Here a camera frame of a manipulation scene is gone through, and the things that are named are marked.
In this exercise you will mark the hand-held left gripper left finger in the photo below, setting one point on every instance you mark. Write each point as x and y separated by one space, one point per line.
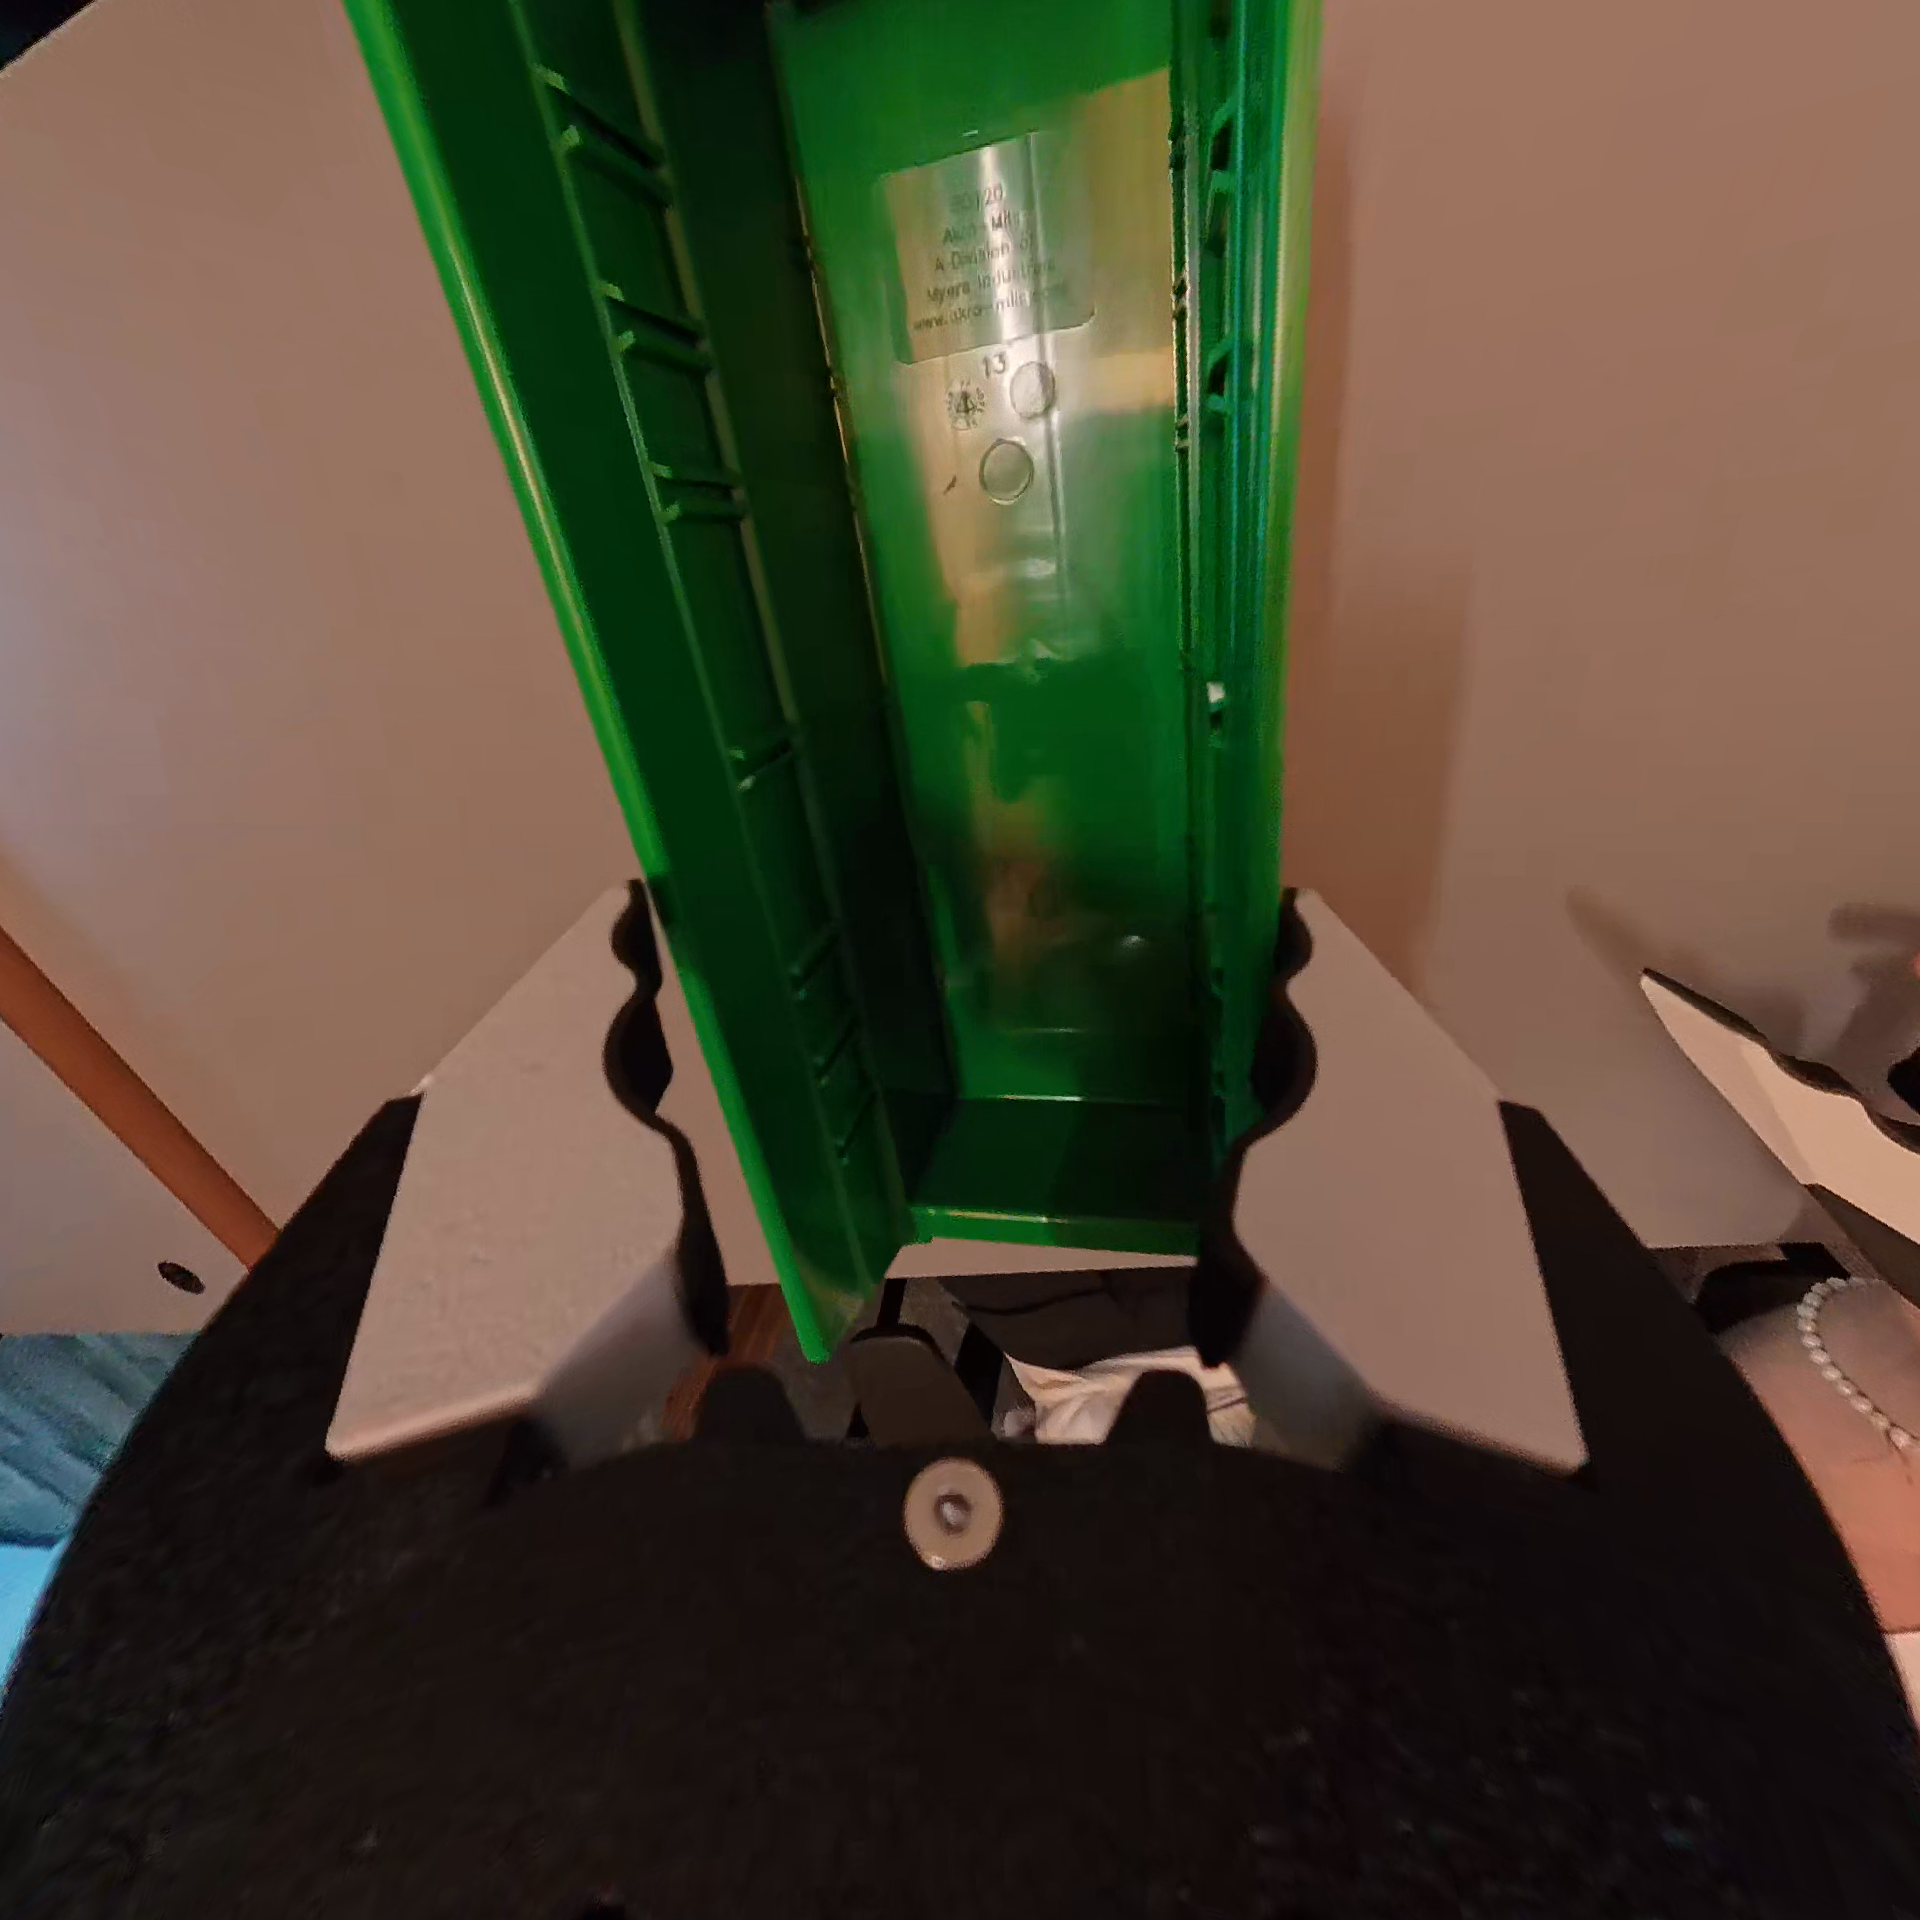
510 1231

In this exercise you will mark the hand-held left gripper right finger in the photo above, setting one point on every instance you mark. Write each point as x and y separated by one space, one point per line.
1396 1244

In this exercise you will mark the grey desk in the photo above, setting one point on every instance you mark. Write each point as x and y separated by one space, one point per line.
1575 451

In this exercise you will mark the green plastic storage bin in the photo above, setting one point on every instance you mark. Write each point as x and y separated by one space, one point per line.
1020 676

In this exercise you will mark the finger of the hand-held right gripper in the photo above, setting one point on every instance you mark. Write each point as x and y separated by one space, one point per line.
1787 1125

